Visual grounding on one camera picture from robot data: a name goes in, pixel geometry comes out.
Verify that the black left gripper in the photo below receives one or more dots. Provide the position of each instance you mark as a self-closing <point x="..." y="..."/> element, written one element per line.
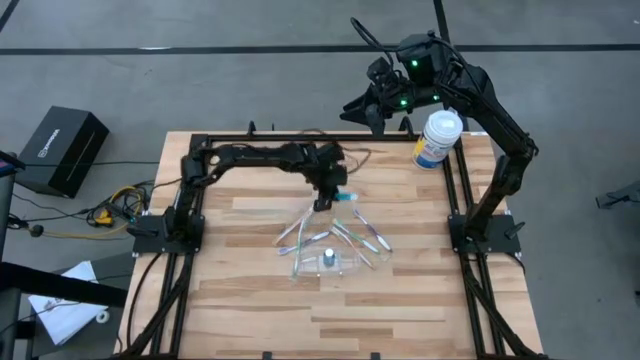
<point x="330" y="170"/>

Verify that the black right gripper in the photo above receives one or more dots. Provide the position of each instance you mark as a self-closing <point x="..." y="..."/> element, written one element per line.
<point x="410" y="97"/>

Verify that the teal toothbrush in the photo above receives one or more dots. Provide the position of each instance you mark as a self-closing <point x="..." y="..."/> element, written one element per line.
<point x="347" y="196"/>

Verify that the pale toothbrush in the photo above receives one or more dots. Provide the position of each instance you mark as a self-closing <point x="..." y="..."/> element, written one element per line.
<point x="292" y="227"/>

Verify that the purple toothbrush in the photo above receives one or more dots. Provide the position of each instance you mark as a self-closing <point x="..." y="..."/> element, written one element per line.
<point x="372" y="230"/>
<point x="305" y="243"/>

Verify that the green toothbrush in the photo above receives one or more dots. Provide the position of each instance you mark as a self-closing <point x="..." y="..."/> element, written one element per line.
<point x="299" y="245"/>
<point x="355" y="236"/>

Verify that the clear acrylic three-compartment organizer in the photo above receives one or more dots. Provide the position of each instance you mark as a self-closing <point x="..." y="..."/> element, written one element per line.
<point x="350" y="267"/>

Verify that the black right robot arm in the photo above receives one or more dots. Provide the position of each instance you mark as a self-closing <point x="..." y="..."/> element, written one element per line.
<point x="500" y="125"/>

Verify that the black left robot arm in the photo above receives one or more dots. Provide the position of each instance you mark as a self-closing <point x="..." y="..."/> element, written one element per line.
<point x="260" y="152"/>

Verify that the small grey-capped tube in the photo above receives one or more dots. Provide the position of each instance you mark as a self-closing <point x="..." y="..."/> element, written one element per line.
<point x="329" y="257"/>

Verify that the white-lidded wipes canister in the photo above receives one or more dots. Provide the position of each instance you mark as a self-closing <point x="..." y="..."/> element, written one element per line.
<point x="442" y="127"/>

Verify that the white tape roll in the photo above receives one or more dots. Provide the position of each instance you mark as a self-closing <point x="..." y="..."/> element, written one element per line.
<point x="98" y="317"/>

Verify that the dark floor stand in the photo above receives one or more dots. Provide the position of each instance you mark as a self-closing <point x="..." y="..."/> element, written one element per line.
<point x="622" y="195"/>

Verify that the black cardboard box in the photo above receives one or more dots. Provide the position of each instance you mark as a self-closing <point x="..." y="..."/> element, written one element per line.
<point x="60" y="150"/>

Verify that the white paper sheets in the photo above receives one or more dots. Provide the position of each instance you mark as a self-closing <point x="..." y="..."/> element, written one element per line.
<point x="65" y="315"/>

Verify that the black round plug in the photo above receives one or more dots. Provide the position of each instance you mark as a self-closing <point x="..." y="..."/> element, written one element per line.
<point x="36" y="230"/>

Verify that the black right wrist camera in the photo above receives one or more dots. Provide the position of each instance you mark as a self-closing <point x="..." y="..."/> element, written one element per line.
<point x="381" y="70"/>

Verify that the black aluminium table frame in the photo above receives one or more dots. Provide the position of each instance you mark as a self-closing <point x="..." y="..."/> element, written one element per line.
<point x="452" y="175"/>

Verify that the black desk frame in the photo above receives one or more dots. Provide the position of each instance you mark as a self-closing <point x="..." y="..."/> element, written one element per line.
<point x="50" y="285"/>

